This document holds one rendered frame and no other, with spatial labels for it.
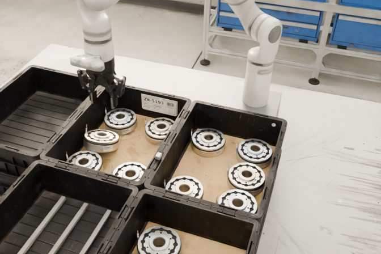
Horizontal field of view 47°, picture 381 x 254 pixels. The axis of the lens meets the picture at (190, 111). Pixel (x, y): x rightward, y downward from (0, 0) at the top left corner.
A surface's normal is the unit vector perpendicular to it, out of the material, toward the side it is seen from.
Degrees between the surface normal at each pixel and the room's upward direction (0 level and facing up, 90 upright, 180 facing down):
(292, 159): 0
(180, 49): 0
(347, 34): 90
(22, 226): 0
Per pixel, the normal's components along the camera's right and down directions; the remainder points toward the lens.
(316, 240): 0.02, -0.80
